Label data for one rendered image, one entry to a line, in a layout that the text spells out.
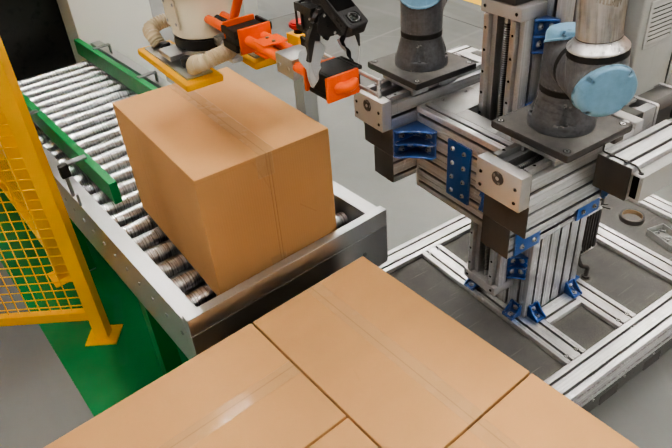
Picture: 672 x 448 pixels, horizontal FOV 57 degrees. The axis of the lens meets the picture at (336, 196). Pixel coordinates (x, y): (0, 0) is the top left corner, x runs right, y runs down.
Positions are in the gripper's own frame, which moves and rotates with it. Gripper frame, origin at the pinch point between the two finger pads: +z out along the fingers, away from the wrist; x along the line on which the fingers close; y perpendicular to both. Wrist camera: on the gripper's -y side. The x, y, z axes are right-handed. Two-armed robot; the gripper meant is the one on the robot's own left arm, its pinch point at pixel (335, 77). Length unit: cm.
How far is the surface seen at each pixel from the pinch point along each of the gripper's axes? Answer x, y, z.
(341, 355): 7, -4, 71
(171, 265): 28, 57, 72
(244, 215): 11, 33, 47
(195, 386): 41, 10, 71
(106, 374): 56, 82, 126
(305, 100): -42, 89, 51
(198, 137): 12, 53, 31
